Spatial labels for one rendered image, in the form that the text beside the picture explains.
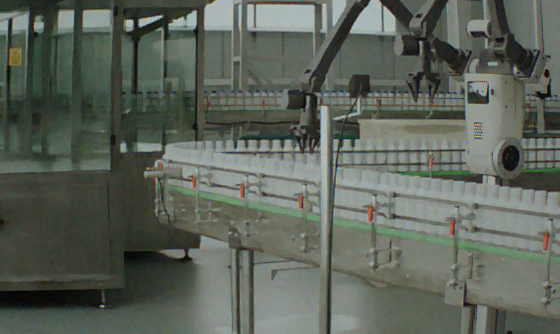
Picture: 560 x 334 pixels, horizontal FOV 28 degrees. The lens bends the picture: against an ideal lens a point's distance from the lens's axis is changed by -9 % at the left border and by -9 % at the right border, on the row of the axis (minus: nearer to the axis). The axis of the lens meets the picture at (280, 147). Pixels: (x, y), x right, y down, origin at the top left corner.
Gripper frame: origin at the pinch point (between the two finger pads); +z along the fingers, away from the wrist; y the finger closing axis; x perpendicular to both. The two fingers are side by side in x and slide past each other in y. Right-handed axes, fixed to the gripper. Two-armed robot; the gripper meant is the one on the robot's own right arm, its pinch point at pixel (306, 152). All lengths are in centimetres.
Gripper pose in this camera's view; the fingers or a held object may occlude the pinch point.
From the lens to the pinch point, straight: 426.5
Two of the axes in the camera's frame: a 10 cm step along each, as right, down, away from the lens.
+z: -0.6, 10.0, 0.3
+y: -8.8, -0.4, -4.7
